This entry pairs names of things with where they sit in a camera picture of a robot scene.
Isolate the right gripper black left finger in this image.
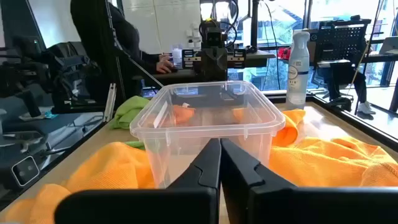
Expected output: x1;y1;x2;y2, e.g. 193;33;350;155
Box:
54;138;222;224

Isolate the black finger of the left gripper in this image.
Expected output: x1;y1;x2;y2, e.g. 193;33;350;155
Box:
199;48;215;82
213;48;229;82

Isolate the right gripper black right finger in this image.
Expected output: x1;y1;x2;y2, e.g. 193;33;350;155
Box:
220;138;398;224

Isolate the orange microfiber towel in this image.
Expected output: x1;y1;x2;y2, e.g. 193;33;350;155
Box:
268;136;398;189
231;107;247;124
0;141;156;224
271;108;307;147
172;103;197;126

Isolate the green microfiber towel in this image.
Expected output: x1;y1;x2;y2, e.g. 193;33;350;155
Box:
109;95;150;130
124;141;146;151

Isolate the clear plastic cup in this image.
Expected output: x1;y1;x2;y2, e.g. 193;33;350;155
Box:
170;45;184;68

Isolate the person's hand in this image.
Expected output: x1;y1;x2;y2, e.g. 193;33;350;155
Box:
155;53;175;75

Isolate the grey desk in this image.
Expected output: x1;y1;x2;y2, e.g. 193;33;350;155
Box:
132;49;277;82

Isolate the clear plastic bin, white label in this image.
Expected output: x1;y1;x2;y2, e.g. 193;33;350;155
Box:
129;80;286;190

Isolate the black vertical pole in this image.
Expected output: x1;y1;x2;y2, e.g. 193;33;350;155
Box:
250;0;261;47

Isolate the small red object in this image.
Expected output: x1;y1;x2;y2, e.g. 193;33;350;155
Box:
277;46;292;60

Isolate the plastic water bottle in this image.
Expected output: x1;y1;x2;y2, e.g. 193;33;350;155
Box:
285;30;311;110

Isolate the person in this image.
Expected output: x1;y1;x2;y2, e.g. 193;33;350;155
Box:
70;0;175;105
317;58;377;116

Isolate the black office chair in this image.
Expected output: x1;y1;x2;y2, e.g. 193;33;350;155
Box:
46;41;105;114

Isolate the black perforated panel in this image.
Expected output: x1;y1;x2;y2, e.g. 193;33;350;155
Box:
313;18;373;68

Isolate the person's white shoe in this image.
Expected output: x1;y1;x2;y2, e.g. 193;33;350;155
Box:
356;101;377;116

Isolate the grey laptop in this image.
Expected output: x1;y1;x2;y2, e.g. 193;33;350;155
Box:
378;35;398;55

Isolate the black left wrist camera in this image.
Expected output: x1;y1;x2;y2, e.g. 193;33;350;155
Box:
205;27;228;47

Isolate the silver bracket plate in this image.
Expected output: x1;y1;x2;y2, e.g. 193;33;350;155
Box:
103;83;118;123

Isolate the small silver-rimmed camera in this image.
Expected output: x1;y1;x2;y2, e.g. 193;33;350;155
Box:
11;155;40;187

